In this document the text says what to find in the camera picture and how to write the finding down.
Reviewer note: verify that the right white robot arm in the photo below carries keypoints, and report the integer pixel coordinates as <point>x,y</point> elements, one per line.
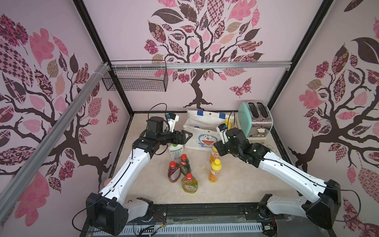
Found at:
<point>320,200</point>

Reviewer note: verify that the aluminium rail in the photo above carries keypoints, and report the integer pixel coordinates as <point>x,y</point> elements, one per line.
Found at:
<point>21,180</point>
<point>210,65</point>

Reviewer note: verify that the orange soap bottle yellow cap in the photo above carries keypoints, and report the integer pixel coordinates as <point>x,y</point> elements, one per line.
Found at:
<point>214,154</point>
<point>229,123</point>
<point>216,167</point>

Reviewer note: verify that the white canvas Doraemon shopping bag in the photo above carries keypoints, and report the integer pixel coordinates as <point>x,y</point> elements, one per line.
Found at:
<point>203,124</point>

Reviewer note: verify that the black wire basket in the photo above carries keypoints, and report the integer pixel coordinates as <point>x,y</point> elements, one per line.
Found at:
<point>137,75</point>

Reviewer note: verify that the black corner frame post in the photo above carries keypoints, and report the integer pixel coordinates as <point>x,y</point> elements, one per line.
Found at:
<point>86,19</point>

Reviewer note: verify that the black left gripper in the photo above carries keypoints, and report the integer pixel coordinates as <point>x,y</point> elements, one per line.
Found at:
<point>181,134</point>

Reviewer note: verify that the dark green soap bottle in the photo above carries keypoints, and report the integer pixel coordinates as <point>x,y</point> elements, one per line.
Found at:
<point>185,165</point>

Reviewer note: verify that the aluminium rail left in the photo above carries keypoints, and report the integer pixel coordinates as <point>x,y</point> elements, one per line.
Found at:
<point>21,180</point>

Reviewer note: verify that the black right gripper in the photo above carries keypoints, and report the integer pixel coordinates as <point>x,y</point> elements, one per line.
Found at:
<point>222,145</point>

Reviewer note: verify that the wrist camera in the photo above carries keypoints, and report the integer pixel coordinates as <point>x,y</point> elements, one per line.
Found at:
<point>172,118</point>
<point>222,129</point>

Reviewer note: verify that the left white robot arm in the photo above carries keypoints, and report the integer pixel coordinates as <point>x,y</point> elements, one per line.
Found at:
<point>107,210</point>

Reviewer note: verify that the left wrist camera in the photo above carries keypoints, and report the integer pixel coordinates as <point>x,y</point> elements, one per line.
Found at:
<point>172,118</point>

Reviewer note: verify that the yellow-green soap bottle red cap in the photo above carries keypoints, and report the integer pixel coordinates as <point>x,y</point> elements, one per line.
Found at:
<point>189,183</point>

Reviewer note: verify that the mint green toaster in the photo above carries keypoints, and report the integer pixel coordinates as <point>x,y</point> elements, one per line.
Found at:
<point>255,120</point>

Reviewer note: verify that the dark red soap bottle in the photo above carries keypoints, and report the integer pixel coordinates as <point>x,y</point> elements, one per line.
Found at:
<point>174,172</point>

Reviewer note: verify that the aluminium rail back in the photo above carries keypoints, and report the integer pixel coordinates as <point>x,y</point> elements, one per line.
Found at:
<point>210,65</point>

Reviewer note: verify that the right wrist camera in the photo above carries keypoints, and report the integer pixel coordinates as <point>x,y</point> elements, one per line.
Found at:
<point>222,129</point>

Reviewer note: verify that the white bottle green cap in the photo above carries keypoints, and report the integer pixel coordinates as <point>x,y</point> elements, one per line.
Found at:
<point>176,151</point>

